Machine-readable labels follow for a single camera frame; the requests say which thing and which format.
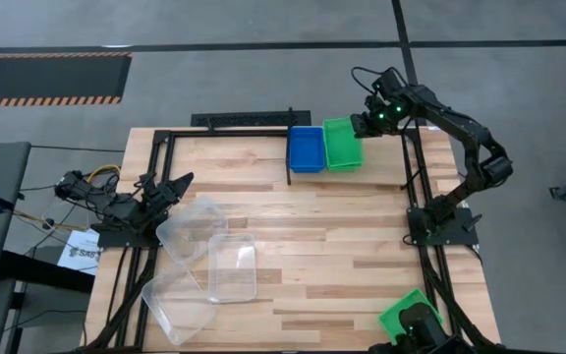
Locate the yellow cable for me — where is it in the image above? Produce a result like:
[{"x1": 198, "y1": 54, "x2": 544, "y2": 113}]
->
[{"x1": 11, "y1": 163, "x2": 123, "y2": 233}]

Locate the black mat with hazard stripes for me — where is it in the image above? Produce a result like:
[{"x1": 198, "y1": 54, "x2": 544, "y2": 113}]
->
[{"x1": 0, "y1": 50, "x2": 134, "y2": 108}]

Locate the blue plastic basket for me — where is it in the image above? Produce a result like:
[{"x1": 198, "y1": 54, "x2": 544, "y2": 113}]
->
[{"x1": 287, "y1": 125, "x2": 327, "y2": 175}]

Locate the clear plastic bin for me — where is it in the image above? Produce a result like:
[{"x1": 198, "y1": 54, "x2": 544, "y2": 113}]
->
[
  {"x1": 206, "y1": 232, "x2": 258, "y2": 305},
  {"x1": 140, "y1": 264, "x2": 217, "y2": 347},
  {"x1": 154, "y1": 196, "x2": 230, "y2": 267}
]

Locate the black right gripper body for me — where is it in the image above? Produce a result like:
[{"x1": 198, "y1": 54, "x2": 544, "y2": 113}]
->
[{"x1": 361, "y1": 94, "x2": 405, "y2": 136}]

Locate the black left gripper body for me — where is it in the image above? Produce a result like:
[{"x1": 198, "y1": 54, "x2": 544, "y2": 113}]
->
[{"x1": 133, "y1": 178, "x2": 180, "y2": 218}]

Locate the green plastic basket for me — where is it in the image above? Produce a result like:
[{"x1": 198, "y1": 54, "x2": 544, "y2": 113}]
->
[
  {"x1": 322, "y1": 116, "x2": 365, "y2": 173},
  {"x1": 377, "y1": 287, "x2": 445, "y2": 346}
]

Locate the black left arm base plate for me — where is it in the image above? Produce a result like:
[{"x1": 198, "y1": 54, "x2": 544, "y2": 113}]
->
[{"x1": 96, "y1": 222, "x2": 162, "y2": 250}]

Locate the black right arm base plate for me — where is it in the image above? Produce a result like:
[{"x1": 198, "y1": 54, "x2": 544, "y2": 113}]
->
[{"x1": 406, "y1": 206, "x2": 480, "y2": 248}]

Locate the black aluminium table frame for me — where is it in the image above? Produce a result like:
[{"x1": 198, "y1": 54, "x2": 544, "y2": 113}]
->
[{"x1": 84, "y1": 126, "x2": 503, "y2": 354}]

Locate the white printed paper sheet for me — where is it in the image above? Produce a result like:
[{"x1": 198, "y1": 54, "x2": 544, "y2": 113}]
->
[{"x1": 56, "y1": 227, "x2": 102, "y2": 277}]

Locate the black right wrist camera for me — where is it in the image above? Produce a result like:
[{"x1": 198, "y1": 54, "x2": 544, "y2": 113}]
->
[{"x1": 373, "y1": 68, "x2": 403, "y2": 97}]

